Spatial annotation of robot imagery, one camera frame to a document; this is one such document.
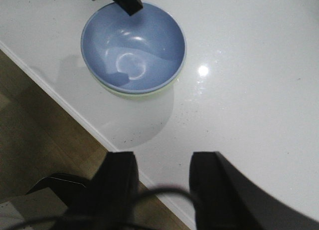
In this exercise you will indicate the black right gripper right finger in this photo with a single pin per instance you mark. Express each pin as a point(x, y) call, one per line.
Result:
point(230, 201)

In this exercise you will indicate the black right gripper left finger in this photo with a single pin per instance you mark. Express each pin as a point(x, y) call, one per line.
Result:
point(108, 195)

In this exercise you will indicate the blue bowl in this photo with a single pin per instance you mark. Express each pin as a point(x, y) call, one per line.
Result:
point(151, 30)

